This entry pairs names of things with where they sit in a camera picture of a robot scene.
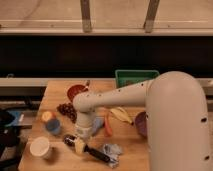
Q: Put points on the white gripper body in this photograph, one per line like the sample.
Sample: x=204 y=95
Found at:
x=83 y=132

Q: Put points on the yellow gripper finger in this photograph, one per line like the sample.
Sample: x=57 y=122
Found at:
x=79 y=146

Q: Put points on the black handled brush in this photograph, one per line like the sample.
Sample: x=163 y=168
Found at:
x=69 y=141

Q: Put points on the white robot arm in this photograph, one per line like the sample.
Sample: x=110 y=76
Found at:
x=177 y=119

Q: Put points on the blue sponge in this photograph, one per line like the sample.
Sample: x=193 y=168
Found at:
x=97 y=125

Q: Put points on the orange carrot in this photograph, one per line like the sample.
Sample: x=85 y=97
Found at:
x=108 y=129

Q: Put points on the bunch of dark grapes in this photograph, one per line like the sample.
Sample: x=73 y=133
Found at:
x=68 y=110

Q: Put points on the crumpled blue cloth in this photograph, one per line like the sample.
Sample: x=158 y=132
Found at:
x=113 y=151

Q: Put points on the wooden table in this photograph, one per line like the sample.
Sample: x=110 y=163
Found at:
x=135 y=149

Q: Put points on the yellow banana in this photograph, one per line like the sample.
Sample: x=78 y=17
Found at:
x=122 y=115

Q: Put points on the white cup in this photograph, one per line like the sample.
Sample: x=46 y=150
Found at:
x=40 y=147

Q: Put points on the yellow orange fruit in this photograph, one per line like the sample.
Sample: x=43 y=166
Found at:
x=47 y=115

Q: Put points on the red bowl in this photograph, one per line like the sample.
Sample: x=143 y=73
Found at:
x=74 y=90

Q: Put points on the spoon in red bowl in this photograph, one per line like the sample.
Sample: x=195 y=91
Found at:
x=87 y=84

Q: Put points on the green plastic tray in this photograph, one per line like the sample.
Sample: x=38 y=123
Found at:
x=127 y=77

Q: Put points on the black blue equipment at left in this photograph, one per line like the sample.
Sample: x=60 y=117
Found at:
x=10 y=127

